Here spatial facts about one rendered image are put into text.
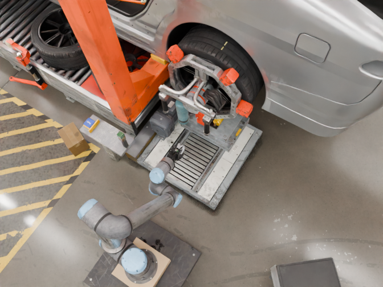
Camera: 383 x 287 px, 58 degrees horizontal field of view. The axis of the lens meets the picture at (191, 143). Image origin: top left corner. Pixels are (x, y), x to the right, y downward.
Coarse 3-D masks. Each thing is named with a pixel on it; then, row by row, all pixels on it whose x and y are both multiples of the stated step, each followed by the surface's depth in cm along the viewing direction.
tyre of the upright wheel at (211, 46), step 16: (192, 32) 230; (208, 32) 220; (192, 48) 218; (208, 48) 213; (224, 48) 213; (240, 48) 216; (224, 64) 213; (240, 64) 215; (240, 80) 217; (256, 80) 226
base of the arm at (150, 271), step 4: (144, 252) 236; (148, 256) 233; (152, 260) 236; (152, 264) 232; (152, 268) 232; (148, 272) 229; (152, 272) 233; (132, 276) 230; (136, 276) 227; (140, 276) 227; (144, 276) 228; (148, 276) 231; (140, 280) 231
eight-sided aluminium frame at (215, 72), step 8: (184, 56) 225; (192, 56) 218; (176, 64) 228; (184, 64) 223; (192, 64) 217; (200, 64) 215; (208, 64) 215; (176, 72) 245; (208, 72) 214; (216, 72) 212; (176, 80) 253; (216, 80) 216; (176, 88) 255; (224, 88) 218; (232, 88) 221; (184, 96) 259; (232, 96) 221; (240, 96) 224; (232, 104) 228; (216, 112) 257; (224, 112) 252; (232, 112) 237
